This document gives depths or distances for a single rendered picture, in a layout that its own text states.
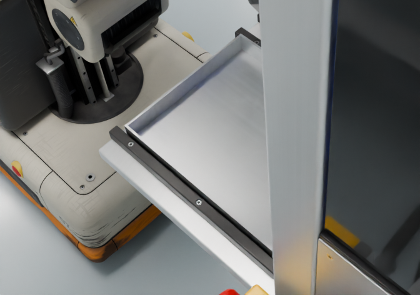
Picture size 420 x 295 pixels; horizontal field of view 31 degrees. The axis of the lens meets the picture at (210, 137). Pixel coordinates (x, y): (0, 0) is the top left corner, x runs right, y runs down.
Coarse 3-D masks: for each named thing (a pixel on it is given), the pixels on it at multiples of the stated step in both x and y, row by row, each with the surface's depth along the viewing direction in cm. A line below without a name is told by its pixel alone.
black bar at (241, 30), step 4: (240, 28) 130; (236, 32) 130; (240, 32) 130; (244, 32) 129; (248, 32) 129; (236, 36) 130; (248, 36) 129; (252, 36) 129; (252, 40) 128; (256, 40) 128; (260, 40) 128; (260, 44) 128
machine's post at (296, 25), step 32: (288, 0) 50; (320, 0) 47; (288, 32) 52; (320, 32) 49; (288, 64) 55; (320, 64) 52; (288, 96) 58; (320, 96) 55; (288, 128) 62; (320, 128) 58; (288, 160) 66; (320, 160) 61; (288, 192) 70; (320, 192) 66; (288, 224) 75; (320, 224) 70; (288, 256) 81; (288, 288) 88
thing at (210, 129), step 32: (224, 64) 128; (256, 64) 127; (192, 96) 125; (224, 96) 124; (256, 96) 123; (128, 128) 118; (160, 128) 121; (192, 128) 121; (224, 128) 120; (256, 128) 120; (160, 160) 116; (192, 160) 117; (224, 160) 117; (256, 160) 116; (224, 192) 113; (256, 192) 113; (256, 224) 110
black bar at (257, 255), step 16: (112, 128) 120; (128, 144) 118; (144, 160) 116; (160, 176) 114; (176, 176) 114; (176, 192) 113; (192, 192) 112; (192, 208) 112; (208, 208) 110; (224, 224) 108; (240, 240) 106; (256, 256) 105; (272, 272) 103
